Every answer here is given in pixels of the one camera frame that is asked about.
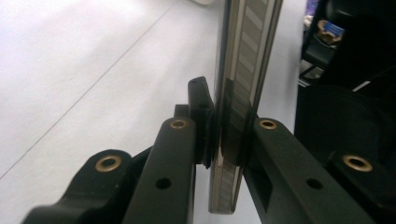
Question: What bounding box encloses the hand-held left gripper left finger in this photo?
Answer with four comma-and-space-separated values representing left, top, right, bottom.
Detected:
121, 76, 216, 224

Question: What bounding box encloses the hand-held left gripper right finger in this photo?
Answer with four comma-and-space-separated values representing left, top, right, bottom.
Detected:
238, 106, 376, 224

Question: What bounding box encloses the black round object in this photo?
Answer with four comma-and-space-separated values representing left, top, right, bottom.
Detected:
293, 83, 396, 188

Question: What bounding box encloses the white table cover sheet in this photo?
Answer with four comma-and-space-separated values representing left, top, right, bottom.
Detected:
0, 0, 307, 224

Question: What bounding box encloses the small blue and tan object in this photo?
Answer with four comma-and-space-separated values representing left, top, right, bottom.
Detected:
317, 19, 346, 45

